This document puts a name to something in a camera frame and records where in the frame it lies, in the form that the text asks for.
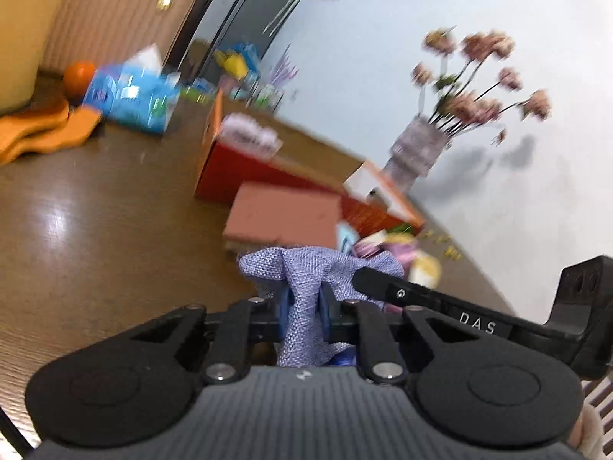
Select black cabinet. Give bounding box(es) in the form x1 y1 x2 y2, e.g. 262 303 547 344
167 0 314 84

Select brown flat cardboard box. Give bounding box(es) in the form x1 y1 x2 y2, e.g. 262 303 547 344
223 181 344 252

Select scattered yellow petals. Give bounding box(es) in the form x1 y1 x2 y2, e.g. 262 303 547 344
420 229 464 263

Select dried pink roses bouquet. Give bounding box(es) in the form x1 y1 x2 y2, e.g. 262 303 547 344
411 28 552 148

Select person's right forearm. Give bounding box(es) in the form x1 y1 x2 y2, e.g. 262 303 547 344
569 401 606 460

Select lavender woven cloth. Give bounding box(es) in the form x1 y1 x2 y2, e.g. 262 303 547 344
238 246 404 369

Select pink satin cloth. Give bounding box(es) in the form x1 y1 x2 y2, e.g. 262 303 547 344
353 238 418 270

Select orange cloth strap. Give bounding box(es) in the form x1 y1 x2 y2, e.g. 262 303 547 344
0 102 104 166

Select red cardboard box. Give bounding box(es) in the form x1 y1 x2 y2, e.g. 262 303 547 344
194 90 427 237

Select blue tissue pack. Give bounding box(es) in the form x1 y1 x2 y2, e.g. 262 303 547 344
82 44 182 135

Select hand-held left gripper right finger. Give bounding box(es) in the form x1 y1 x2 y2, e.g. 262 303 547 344
319 286 480 387

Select pink ribbed suitcase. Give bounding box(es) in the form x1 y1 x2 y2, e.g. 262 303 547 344
41 0 199 76

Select dried lavender bunch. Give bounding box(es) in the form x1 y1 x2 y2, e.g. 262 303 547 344
267 47 301 91

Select yellow soft toy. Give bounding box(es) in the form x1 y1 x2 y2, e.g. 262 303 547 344
407 254 442 289

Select grey ribbed vase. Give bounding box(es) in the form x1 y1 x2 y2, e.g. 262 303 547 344
382 114 452 193

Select black cable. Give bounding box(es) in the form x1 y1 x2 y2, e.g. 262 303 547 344
0 405 36 460

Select orange fruit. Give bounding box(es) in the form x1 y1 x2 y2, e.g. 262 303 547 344
64 61 98 100

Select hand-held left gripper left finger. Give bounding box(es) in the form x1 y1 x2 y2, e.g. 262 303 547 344
120 289 293 386

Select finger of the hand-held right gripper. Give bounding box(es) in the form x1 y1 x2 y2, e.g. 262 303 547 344
352 267 442 315

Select yellow watering can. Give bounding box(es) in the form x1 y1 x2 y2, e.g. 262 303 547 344
215 48 251 78

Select lavender fluffy soft item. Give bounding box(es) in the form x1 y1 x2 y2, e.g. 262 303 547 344
219 112 282 158

